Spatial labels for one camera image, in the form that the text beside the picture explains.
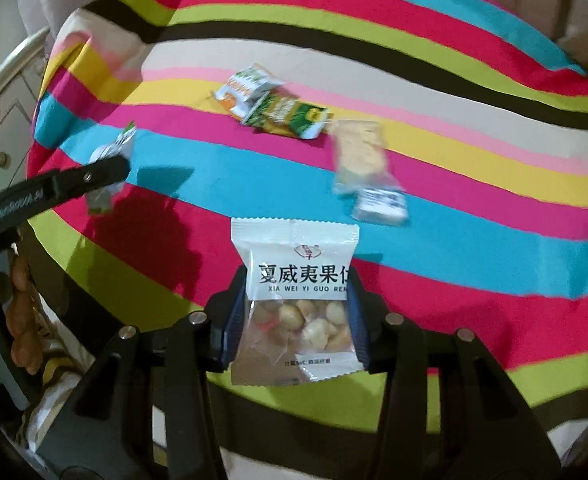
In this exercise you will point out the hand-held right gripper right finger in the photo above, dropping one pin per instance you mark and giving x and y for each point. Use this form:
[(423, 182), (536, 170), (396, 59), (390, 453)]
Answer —
[(360, 325)]

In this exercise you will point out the green yellow snack packet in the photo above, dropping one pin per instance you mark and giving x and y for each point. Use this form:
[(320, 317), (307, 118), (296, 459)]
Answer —
[(294, 116)]

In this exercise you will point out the white cabinet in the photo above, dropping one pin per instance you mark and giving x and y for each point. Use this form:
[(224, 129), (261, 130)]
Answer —
[(18, 110)]

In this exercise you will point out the clear cracker packet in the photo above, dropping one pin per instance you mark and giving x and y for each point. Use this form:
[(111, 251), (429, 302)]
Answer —
[(361, 152)]

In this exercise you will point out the round cabinet knob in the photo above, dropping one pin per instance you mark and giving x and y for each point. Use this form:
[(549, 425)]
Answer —
[(2, 159)]

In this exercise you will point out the white nut packet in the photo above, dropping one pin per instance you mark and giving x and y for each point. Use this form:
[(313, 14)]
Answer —
[(294, 270)]

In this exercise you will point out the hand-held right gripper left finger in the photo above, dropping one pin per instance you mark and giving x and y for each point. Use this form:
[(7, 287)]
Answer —
[(232, 320)]

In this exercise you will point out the white green snack packet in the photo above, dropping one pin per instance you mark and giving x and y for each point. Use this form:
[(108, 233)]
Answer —
[(104, 152)]

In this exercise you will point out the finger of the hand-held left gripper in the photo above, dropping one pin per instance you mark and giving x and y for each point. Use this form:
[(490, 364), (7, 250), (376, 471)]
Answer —
[(48, 190)]

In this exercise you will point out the striped colourful cloth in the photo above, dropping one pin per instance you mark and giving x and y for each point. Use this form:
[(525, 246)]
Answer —
[(474, 240)]

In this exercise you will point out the orange white snack packet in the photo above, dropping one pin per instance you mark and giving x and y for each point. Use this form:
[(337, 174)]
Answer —
[(246, 91)]

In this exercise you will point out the person's left hand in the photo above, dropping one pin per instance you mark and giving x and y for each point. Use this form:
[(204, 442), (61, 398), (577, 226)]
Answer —
[(21, 310)]

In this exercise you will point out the silver metal rail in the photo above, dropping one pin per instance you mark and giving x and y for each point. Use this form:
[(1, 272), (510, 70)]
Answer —
[(21, 57)]

